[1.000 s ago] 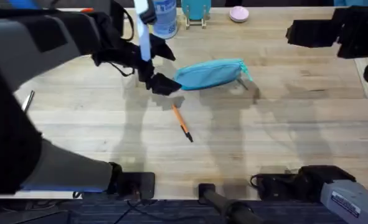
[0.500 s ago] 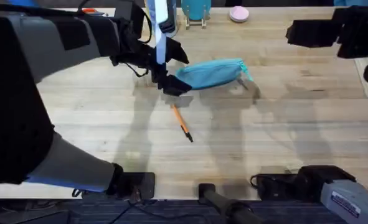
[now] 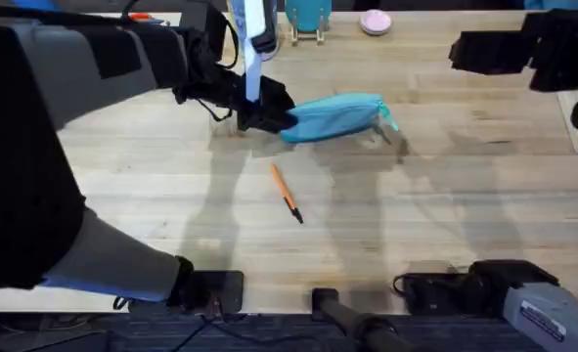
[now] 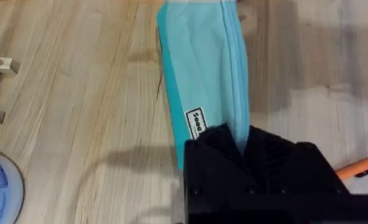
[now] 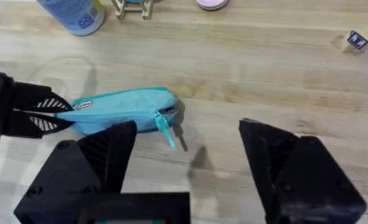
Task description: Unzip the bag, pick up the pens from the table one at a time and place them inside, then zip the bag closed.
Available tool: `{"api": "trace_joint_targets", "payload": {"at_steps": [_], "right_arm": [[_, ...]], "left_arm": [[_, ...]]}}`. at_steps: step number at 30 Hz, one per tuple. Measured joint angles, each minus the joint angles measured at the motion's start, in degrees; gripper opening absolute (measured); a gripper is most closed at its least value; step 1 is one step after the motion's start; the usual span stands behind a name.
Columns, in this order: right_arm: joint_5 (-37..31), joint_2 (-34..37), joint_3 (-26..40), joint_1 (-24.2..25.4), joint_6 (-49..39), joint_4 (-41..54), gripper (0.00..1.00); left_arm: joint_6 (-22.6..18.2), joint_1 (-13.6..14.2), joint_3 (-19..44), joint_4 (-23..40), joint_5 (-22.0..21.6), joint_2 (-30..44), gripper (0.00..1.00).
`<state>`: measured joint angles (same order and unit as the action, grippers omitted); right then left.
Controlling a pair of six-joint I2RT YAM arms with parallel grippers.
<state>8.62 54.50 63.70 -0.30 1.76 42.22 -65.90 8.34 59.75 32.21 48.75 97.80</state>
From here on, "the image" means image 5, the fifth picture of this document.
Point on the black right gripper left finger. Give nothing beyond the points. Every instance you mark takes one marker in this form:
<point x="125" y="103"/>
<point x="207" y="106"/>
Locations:
<point x="78" y="174"/>

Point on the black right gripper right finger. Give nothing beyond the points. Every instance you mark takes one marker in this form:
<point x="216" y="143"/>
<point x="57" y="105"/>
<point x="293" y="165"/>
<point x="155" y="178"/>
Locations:
<point x="302" y="180"/>

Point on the light blue zip bag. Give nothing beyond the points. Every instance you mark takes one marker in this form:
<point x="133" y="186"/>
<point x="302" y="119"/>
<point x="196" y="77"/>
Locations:
<point x="121" y="109"/>

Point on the blue cylindrical tub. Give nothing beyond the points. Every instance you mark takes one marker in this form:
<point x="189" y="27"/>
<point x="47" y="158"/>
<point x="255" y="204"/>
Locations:
<point x="74" y="14"/>

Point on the small wooden stand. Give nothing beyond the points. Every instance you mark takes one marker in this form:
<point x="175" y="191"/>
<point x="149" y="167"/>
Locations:
<point x="134" y="8"/>

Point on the wooden block with blue label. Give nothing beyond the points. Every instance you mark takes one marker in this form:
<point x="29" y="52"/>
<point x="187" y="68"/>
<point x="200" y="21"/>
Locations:
<point x="356" y="40"/>

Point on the pink round dish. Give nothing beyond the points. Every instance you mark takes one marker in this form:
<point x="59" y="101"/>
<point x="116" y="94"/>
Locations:
<point x="212" y="3"/>

